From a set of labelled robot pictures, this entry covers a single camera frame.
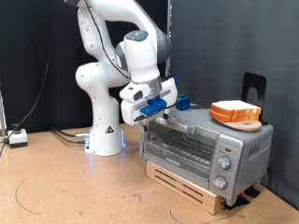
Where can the slotted wooden block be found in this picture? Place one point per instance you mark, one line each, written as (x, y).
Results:
(211, 203)

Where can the spatula with blue grip block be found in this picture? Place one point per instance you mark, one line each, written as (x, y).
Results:
(183, 102)

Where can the vertical aluminium pole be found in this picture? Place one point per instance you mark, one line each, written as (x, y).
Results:
(168, 12)

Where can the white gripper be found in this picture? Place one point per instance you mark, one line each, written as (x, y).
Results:
(129, 112)

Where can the wrist camera on blue mount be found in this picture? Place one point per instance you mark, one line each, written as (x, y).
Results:
(152, 105)

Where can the black foam pad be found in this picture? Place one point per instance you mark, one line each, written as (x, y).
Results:
(241, 201)
(253, 192)

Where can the silver oven knob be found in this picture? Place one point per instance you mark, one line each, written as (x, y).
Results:
(220, 182)
(224, 162)

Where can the metal frame post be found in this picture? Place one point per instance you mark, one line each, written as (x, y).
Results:
(2, 115)

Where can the dark grey backdrop curtain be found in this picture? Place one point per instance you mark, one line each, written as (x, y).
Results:
(218, 37)

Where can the silver toaster oven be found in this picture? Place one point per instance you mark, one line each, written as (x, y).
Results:
(249, 149)

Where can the black metal bookend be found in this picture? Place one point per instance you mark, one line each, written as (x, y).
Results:
(249, 81)

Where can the black backdrop curtain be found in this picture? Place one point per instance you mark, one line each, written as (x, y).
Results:
(31, 46)

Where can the round wooden cutting board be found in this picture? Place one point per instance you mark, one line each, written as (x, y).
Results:
(236, 126)

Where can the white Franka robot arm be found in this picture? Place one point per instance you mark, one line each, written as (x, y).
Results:
(99, 130)

